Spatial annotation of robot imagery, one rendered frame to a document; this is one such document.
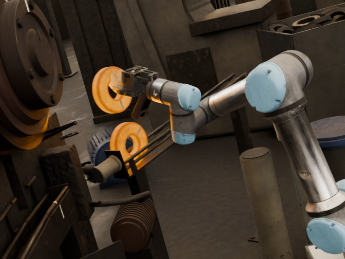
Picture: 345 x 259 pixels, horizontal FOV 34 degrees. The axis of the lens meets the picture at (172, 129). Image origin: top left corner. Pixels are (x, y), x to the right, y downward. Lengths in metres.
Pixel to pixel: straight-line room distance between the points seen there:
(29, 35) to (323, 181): 0.83
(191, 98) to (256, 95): 0.28
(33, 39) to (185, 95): 0.49
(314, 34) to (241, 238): 1.34
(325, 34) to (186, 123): 1.86
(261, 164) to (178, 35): 2.16
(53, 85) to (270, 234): 1.08
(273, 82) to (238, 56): 2.62
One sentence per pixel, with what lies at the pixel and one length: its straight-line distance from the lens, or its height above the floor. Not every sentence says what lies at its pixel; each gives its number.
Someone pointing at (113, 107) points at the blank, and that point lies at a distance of 1.89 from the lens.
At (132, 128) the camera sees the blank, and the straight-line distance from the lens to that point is 1.94.
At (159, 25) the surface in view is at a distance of 4.15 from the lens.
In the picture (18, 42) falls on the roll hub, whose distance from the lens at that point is 1.35.
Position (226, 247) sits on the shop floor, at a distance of 2.63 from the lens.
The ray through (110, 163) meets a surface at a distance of 1.87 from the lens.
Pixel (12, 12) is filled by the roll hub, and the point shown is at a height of 1.23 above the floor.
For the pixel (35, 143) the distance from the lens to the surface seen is 1.52.
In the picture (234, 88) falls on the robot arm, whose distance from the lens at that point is 1.71.
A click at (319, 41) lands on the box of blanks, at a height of 0.66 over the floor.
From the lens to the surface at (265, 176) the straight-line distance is 2.12.
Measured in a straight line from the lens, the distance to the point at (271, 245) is 2.23.
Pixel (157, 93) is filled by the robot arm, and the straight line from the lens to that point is 1.73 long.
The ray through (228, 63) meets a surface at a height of 0.55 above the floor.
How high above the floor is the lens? 1.21
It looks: 15 degrees down
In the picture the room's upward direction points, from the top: 14 degrees counter-clockwise
